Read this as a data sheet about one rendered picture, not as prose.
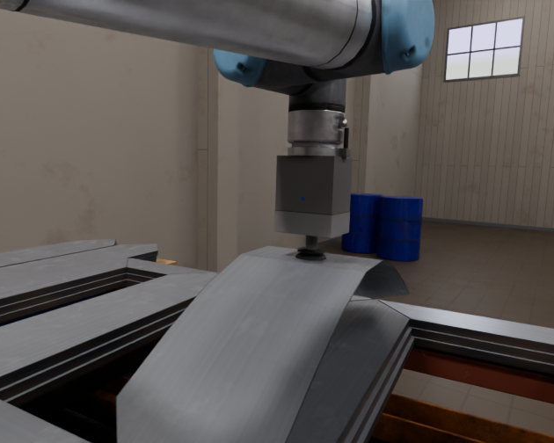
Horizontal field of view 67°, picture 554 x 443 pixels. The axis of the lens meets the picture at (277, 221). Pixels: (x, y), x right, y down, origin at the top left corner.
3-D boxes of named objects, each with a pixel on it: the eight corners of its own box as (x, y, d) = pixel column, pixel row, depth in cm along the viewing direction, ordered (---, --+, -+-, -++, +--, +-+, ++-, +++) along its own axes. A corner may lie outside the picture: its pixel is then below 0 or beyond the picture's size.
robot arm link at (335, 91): (273, 23, 53) (314, 39, 60) (271, 111, 55) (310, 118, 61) (324, 8, 48) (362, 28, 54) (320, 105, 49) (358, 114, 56)
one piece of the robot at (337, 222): (365, 132, 58) (359, 246, 60) (308, 133, 63) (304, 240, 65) (338, 125, 50) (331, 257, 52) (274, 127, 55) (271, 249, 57)
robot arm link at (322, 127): (304, 118, 61) (357, 115, 56) (302, 149, 61) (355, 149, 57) (277, 111, 54) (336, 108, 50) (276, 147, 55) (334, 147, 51)
